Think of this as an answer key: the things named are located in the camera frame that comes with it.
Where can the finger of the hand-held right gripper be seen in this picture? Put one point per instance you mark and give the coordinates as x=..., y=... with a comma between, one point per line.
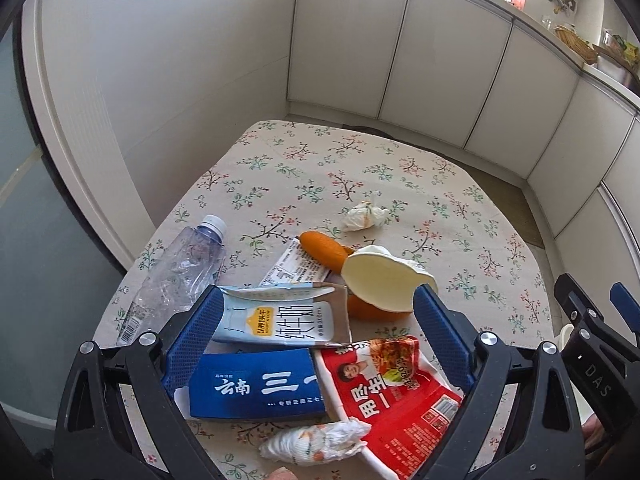
x=627, y=302
x=575, y=300

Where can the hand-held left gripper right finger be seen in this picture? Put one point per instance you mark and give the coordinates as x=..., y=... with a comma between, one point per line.
x=442, y=335

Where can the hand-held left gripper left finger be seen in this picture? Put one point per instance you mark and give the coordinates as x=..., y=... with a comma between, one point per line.
x=195, y=330

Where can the clear plastic bottle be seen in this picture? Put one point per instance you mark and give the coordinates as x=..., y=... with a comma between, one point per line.
x=170, y=270

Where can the white paper cup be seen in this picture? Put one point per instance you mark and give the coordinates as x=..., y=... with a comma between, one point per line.
x=380, y=280

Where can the blue cardboard box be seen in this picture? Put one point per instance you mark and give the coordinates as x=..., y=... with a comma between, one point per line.
x=260, y=385

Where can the milk carton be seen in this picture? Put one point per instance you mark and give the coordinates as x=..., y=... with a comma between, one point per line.
x=280, y=320

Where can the red snack packet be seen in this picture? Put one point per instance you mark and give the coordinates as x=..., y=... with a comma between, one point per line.
x=395, y=410

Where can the printed paper slip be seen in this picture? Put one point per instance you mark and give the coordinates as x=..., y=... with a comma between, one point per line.
x=295, y=265

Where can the white tissue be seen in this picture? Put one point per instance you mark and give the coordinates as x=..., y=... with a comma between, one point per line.
x=362, y=216

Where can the person's right hand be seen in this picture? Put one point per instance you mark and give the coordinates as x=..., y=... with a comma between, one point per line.
x=595, y=430

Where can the crumpled white orange wrapper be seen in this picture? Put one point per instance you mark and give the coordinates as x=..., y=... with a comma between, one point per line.
x=310, y=442

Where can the floral tablecloth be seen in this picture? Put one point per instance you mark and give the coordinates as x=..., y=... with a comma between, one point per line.
x=300, y=170

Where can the frosted glass door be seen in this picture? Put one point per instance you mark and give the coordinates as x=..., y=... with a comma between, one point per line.
x=30, y=210

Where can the metal pot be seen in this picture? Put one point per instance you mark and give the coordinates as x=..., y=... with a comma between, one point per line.
x=620, y=67

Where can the woven basket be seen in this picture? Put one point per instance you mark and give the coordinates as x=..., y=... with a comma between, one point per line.
x=575, y=40

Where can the white cabinet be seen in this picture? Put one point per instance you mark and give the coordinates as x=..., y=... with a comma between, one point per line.
x=440, y=50

